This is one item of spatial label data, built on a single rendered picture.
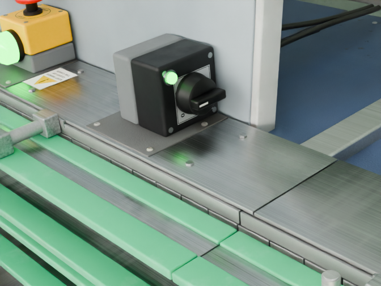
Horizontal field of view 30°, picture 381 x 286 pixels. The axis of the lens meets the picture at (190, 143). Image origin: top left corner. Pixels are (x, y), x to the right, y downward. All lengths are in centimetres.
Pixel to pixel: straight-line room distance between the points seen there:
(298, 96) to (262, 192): 26
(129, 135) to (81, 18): 26
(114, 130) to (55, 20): 25
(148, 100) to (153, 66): 4
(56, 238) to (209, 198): 21
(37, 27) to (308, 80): 36
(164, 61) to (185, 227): 19
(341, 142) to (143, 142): 20
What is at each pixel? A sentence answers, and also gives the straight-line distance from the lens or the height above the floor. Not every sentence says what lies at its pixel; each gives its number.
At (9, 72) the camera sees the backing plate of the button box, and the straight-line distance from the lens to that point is 100.
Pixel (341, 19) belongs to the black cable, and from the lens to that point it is 103.
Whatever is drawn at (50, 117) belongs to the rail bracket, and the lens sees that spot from 83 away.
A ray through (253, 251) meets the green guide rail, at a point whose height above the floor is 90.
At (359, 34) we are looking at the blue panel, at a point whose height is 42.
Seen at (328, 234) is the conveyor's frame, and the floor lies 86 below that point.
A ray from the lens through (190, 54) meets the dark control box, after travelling 75.
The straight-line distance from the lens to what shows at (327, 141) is 74.
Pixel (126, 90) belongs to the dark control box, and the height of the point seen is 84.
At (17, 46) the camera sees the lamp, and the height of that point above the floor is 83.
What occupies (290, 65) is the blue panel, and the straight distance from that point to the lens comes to 97.
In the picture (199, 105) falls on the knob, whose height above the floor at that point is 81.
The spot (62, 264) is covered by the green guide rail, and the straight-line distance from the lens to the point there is 78.
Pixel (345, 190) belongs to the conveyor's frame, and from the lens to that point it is 65.
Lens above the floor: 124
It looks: 34 degrees down
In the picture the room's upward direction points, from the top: 117 degrees counter-clockwise
